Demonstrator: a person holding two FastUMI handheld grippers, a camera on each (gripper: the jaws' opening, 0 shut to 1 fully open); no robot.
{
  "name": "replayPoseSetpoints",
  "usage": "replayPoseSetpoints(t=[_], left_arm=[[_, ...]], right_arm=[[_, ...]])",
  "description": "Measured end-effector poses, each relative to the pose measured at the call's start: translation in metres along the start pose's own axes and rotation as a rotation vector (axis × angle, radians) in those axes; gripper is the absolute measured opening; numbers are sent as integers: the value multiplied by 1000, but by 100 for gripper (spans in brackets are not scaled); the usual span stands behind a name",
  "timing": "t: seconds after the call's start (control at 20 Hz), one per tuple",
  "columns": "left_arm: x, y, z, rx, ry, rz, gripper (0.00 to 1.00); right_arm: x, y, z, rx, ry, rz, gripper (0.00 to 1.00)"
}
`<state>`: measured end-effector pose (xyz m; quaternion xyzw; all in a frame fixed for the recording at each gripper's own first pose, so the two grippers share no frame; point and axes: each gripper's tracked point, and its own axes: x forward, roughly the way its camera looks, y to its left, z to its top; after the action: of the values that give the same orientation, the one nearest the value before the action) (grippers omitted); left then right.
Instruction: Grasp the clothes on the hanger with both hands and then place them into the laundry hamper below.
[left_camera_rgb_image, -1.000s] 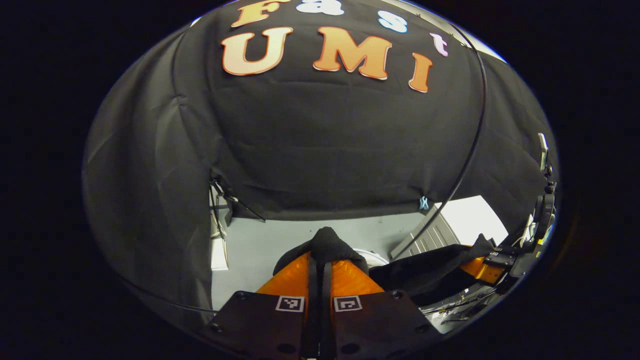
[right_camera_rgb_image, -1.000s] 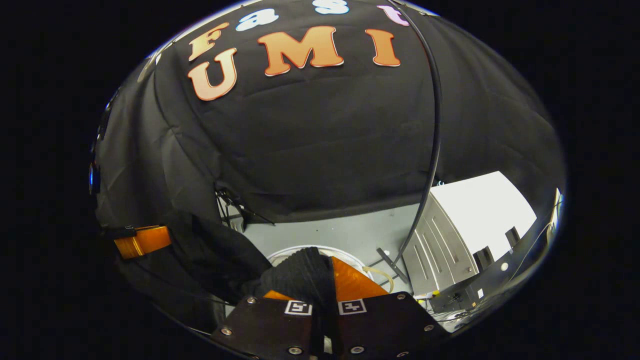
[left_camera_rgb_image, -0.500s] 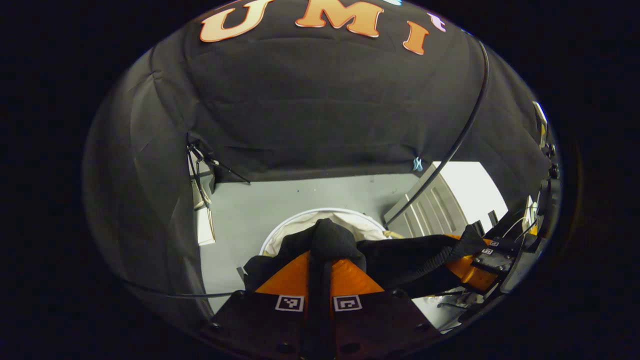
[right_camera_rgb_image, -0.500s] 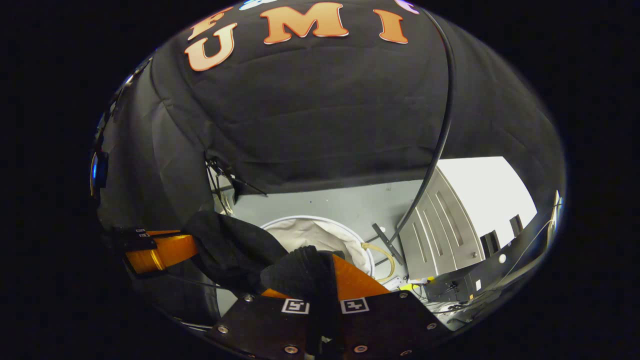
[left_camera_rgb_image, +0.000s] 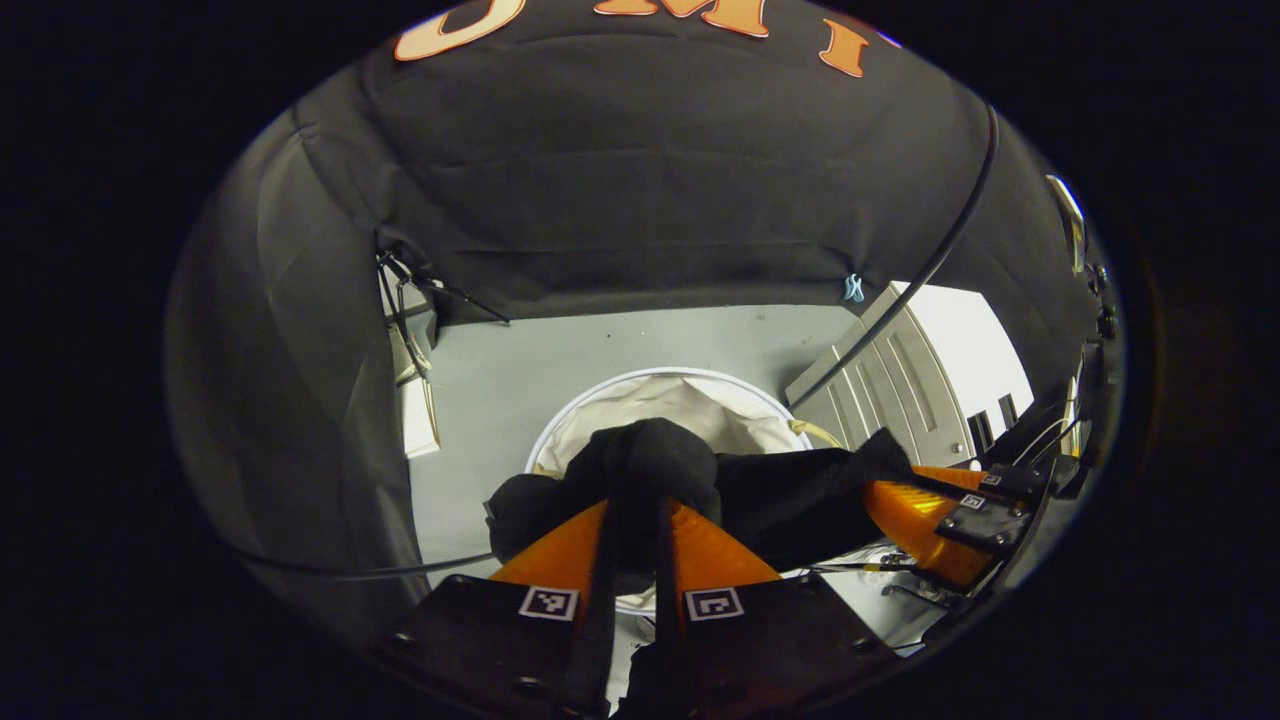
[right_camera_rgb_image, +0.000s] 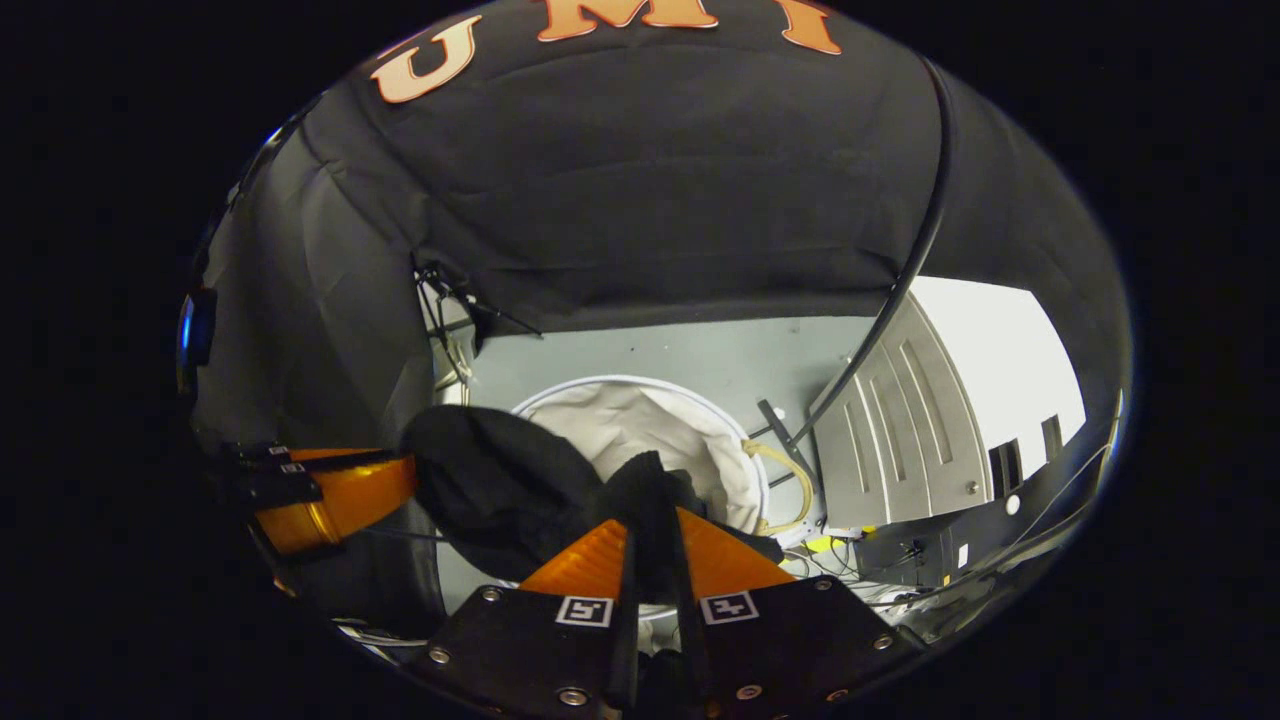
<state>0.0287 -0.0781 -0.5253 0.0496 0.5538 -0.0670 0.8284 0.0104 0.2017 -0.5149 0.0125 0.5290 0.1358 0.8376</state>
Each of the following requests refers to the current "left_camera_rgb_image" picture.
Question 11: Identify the black backdrop cloth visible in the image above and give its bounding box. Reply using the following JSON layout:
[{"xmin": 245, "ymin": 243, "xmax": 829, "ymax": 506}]
[{"xmin": 165, "ymin": 0, "xmax": 1106, "ymax": 641}]

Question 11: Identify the black wire frame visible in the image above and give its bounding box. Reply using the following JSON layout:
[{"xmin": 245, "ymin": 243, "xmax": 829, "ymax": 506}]
[{"xmin": 376, "ymin": 248, "xmax": 511, "ymax": 386}]

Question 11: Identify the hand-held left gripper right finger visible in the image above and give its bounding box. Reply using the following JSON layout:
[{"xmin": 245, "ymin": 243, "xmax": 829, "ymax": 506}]
[{"xmin": 655, "ymin": 497, "xmax": 906, "ymax": 719}]

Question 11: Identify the white flat panel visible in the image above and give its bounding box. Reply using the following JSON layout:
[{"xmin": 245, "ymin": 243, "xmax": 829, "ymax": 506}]
[{"xmin": 398, "ymin": 375, "xmax": 441, "ymax": 459}]

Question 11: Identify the white laundry hamper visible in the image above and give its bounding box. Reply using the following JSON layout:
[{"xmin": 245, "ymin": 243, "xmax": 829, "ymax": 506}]
[{"xmin": 523, "ymin": 366, "xmax": 846, "ymax": 616}]

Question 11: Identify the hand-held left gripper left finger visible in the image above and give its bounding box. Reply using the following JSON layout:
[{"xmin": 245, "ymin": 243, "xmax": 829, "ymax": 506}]
[{"xmin": 375, "ymin": 500, "xmax": 616, "ymax": 719}]

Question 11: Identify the black knit cardigan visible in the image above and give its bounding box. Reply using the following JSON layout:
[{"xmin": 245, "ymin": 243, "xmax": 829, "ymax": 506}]
[{"xmin": 483, "ymin": 417, "xmax": 916, "ymax": 720}]

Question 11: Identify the white drawer cabinet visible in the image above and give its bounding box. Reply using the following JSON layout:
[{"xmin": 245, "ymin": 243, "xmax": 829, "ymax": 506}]
[{"xmin": 783, "ymin": 282, "xmax": 1036, "ymax": 471}]

